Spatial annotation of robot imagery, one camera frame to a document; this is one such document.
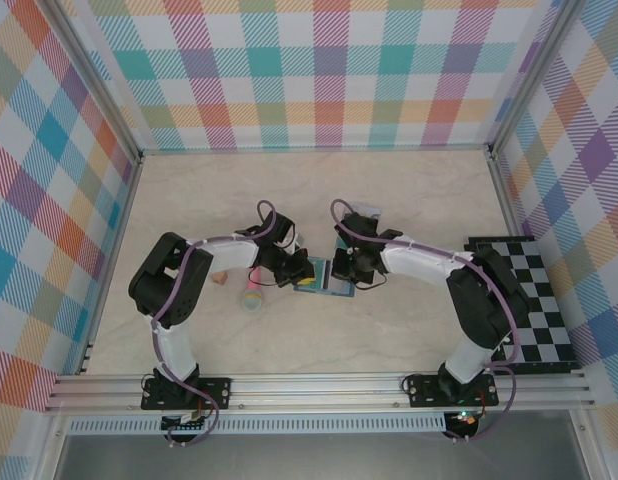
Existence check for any right controller board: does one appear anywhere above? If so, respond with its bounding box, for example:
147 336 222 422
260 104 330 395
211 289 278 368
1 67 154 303
444 408 481 440

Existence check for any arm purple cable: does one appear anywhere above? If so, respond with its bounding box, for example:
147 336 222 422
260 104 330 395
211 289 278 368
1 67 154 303
330 198 515 444
151 199 290 449

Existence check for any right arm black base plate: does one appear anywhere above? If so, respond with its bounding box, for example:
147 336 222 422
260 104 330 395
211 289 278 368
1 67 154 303
402 373 499 409

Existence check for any aluminium side rail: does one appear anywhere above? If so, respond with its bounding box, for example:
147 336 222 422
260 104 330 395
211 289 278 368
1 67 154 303
76 158 144 376
488 149 593 375

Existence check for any aluminium mounting rail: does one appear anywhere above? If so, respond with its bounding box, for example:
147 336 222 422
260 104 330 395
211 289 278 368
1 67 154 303
43 372 596 414

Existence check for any pink toy microphone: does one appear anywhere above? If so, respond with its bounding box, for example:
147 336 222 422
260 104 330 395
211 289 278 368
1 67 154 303
240 265 265 314

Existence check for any blue green box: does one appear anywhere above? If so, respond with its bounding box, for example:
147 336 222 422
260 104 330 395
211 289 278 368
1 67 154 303
292 257 357 300

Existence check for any aluminium frame post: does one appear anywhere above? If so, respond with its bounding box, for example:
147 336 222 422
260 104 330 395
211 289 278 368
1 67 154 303
42 0 144 164
487 0 588 159

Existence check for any left controller board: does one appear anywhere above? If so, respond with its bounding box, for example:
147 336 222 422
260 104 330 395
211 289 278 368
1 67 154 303
160 412 211 432

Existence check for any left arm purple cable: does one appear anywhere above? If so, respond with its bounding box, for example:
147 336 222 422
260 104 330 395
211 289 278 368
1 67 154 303
151 199 290 449

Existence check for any controller board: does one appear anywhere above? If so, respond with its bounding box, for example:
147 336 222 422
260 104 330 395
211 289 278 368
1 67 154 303
160 412 211 432
444 408 481 440

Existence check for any black and white chessboard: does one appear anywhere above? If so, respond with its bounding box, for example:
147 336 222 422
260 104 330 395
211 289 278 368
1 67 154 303
463 235 579 374

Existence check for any white slotted cable duct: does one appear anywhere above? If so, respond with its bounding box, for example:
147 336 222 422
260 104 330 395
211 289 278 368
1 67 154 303
67 413 448 435

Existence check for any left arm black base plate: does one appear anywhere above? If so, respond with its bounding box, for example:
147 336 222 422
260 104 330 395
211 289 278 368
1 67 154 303
141 375 233 411

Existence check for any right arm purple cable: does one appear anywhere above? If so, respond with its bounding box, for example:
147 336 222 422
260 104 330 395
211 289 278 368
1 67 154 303
330 198 515 444

